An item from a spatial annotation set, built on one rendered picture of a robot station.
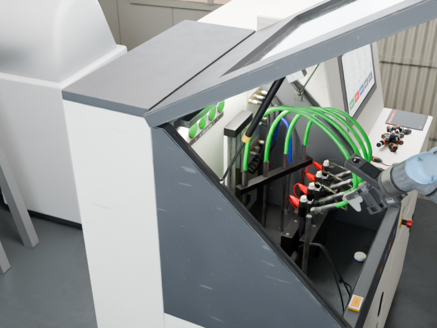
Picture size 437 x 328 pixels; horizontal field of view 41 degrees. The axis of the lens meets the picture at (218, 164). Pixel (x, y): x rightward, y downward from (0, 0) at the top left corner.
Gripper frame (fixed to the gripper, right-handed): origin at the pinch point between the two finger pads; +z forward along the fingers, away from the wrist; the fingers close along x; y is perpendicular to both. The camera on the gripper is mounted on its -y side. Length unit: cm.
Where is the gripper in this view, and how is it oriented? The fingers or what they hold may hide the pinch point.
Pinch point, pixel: (347, 193)
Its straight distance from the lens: 170.8
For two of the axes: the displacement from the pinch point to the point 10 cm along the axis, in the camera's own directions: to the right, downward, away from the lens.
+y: 5.8, 8.1, -0.5
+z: -3.1, 2.8, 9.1
